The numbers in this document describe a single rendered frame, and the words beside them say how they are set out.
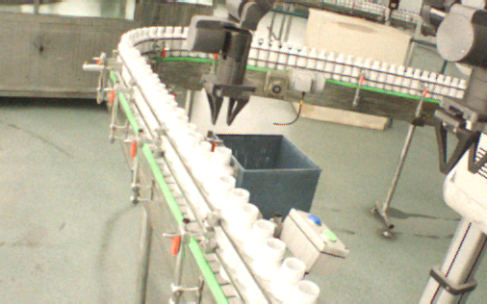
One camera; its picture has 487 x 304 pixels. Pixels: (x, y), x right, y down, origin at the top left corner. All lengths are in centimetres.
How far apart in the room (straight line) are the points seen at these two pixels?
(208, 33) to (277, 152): 112
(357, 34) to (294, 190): 378
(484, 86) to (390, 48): 486
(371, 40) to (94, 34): 295
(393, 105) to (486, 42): 253
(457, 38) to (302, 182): 118
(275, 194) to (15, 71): 320
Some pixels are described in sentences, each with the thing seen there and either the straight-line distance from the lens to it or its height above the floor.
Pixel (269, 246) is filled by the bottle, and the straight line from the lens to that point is 82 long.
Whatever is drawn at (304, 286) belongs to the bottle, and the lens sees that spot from 75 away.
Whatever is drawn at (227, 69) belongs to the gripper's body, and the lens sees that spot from 93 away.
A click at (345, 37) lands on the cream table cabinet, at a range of 527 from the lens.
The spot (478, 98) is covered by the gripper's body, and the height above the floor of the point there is 150.
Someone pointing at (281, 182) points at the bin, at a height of 90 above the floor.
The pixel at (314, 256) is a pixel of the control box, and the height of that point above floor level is 109.
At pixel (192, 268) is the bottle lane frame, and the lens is 106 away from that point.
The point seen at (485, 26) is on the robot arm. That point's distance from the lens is 59.
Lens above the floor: 160
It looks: 23 degrees down
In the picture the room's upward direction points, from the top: 11 degrees clockwise
